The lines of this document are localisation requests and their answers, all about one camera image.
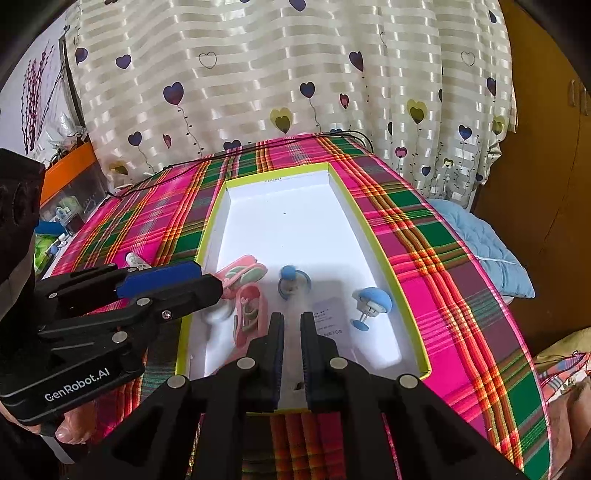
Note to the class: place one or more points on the green packets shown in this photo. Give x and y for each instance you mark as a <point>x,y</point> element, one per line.
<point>41,251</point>

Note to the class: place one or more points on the light blue quilted cushion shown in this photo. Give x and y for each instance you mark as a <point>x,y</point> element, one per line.
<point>489,249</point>

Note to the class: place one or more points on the blue box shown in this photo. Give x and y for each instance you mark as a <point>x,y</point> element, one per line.
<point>51,227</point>

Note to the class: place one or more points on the small white tube black cap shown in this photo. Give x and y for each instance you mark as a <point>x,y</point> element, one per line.
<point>137,261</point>

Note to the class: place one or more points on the blue dome-shaped plastic gadget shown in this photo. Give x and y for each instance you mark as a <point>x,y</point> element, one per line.
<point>374,300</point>

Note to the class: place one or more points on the pink plastic clip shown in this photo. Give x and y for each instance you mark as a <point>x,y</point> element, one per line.
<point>244,272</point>
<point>251,309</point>

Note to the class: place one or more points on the heart print striped curtain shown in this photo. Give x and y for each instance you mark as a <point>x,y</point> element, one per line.
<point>277,55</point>

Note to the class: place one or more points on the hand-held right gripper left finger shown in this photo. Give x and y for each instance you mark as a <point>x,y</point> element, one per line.
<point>277,364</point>

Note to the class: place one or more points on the orange rimmed storage bin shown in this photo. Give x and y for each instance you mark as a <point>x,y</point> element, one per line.
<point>74,166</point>

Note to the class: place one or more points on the yellow-green cardboard box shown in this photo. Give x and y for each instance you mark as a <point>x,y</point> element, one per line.
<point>286,230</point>

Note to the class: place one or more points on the pink green plaid blanket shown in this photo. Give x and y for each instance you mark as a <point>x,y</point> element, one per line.
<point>461,300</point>

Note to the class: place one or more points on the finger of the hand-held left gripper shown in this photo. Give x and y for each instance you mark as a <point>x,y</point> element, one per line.
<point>194,293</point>
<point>157,279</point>

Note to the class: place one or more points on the wooden wardrobe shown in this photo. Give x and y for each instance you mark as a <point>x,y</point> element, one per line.
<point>545,184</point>

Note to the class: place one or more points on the lavender tube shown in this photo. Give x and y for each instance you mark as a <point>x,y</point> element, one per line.
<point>330,318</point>

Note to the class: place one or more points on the person's left hand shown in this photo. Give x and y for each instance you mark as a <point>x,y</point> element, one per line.
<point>78,424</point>

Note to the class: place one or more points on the yellow patterned cloth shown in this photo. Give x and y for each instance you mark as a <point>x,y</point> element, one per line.
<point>568,383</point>

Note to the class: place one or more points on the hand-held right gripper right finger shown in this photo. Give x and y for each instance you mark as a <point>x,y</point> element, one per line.
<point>308,364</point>

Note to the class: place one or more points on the purple dried flower branches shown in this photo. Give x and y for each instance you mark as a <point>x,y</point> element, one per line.
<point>34,101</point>

